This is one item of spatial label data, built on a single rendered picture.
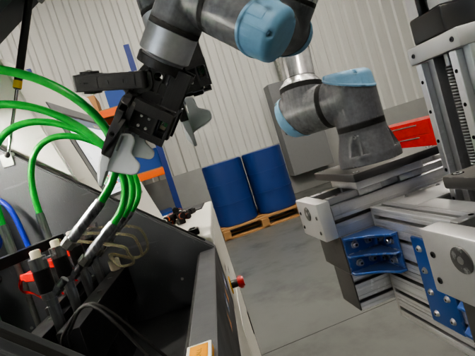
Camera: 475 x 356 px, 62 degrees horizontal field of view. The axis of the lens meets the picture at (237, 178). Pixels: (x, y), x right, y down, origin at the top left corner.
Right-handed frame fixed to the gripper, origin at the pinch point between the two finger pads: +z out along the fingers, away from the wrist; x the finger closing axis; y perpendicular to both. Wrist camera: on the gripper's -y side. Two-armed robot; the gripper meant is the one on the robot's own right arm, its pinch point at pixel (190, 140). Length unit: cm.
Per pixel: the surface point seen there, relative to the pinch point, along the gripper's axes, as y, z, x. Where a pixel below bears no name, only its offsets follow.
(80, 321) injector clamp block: -24.6, 22.8, -14.4
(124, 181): -13.5, 3.8, -4.5
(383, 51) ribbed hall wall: 386, -89, 691
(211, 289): -3.8, 25.7, -10.5
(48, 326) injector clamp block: -31.0, 22.8, -11.7
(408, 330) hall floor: 73, 121, 116
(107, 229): -18.9, 11.1, -4.8
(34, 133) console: -36.7, -14.0, 23.2
